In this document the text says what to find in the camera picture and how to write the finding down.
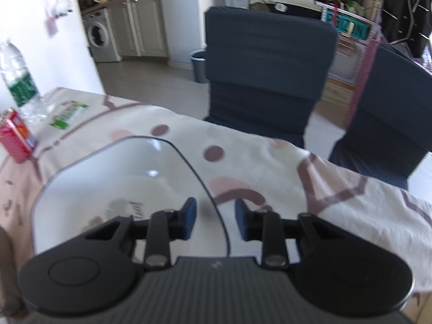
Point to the cartoon print tablecloth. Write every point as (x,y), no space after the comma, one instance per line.
(266,173)

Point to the white ginkgo leaf plate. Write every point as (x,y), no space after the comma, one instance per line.
(133,177)

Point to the grey waste bin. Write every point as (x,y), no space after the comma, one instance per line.
(198,61)

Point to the teal poizon box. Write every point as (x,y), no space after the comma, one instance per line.
(345,23)

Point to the right dark blue chair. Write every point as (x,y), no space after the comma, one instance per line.
(390,133)

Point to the pink foam mat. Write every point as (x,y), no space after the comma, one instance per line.
(363,76)

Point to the dark blue chair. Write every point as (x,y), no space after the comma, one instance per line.
(266,71)
(390,133)

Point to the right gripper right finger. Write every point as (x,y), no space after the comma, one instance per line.
(254,225)

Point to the white washing machine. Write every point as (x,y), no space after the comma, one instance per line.
(99,32)

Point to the green snack packet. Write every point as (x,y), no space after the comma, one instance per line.
(65,117)

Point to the red drink carton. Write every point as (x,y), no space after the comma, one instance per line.
(16,137)

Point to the black jacket on rack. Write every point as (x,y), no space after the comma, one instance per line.
(409,22)

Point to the left dark blue chair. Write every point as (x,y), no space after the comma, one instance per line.
(266,71)

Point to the clear plastic water bottle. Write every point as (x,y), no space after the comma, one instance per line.
(21,85)

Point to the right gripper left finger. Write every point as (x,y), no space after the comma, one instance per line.
(180,222)

